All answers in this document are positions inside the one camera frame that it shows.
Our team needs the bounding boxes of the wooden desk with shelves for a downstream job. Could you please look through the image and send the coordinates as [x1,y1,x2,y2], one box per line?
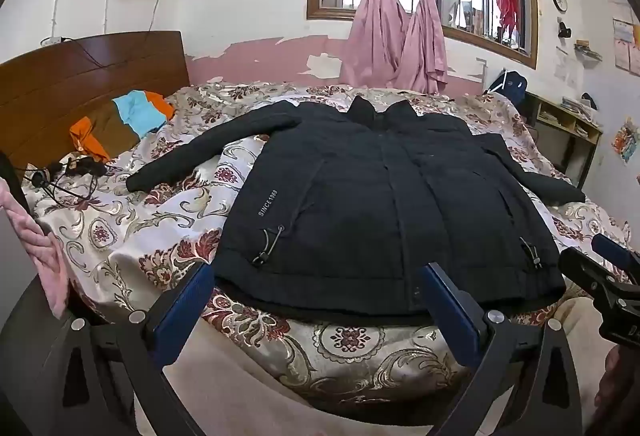
[525,90,604,189]

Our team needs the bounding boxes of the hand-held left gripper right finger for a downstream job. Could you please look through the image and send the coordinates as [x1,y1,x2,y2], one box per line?
[422,262,583,436]

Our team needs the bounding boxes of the red hanging garment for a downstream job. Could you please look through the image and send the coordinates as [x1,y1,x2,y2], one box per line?
[495,0,522,44]

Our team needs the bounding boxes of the beige blanket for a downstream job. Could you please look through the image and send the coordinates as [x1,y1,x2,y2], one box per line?
[132,286,631,436]

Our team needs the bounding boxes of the blue backpack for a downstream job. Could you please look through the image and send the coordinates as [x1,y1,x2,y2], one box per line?
[487,70,528,106]

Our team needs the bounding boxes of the small wall shelf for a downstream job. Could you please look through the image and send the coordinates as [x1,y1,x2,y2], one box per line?
[574,40,603,62]

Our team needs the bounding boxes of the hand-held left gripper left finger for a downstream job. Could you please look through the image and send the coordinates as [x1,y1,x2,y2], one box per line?
[47,261,216,436]

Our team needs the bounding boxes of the pink fluffy cloth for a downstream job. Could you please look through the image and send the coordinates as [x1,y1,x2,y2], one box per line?
[0,176,68,319]

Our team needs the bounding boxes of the black jacket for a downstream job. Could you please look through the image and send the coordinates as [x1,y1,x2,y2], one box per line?
[126,96,587,319]

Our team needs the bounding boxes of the colourful figure wall poster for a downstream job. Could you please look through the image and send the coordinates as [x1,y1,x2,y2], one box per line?
[611,117,640,163]

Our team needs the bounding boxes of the white wall papers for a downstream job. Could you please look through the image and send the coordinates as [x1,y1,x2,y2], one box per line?
[554,46,581,86]

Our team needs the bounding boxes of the group of wall certificates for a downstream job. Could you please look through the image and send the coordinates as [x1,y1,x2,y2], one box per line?
[612,18,640,76]

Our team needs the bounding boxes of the wooden headboard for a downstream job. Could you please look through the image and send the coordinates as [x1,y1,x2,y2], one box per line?
[0,30,191,171]

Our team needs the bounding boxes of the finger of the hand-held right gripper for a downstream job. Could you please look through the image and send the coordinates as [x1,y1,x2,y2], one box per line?
[558,248,640,299]
[591,233,640,274]

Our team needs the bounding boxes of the floral bedspread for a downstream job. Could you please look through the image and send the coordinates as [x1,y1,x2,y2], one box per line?
[22,83,633,417]

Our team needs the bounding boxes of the orange blue brown garment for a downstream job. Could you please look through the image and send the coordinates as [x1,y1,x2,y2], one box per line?
[69,90,176,164]

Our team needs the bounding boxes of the black cables and charger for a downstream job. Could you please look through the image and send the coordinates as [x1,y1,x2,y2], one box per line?
[27,156,108,199]

